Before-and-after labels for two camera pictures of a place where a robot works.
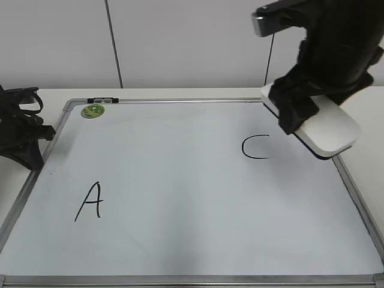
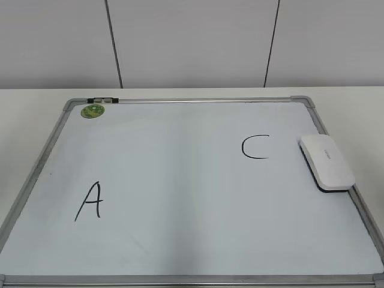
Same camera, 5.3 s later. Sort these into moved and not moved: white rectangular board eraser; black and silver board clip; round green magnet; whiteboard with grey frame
Moved: white rectangular board eraser
Not moved: whiteboard with grey frame; round green magnet; black and silver board clip
